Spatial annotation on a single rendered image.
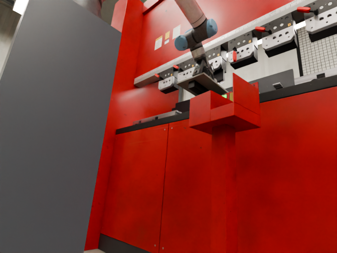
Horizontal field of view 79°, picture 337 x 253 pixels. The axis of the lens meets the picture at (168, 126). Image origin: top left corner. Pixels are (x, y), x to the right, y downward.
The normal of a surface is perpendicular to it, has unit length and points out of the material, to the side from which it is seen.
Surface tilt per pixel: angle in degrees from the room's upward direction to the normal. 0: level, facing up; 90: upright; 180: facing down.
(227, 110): 90
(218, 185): 90
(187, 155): 90
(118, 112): 90
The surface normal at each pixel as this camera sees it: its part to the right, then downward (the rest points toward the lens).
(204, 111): -0.78, -0.24
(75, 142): 0.71, -0.16
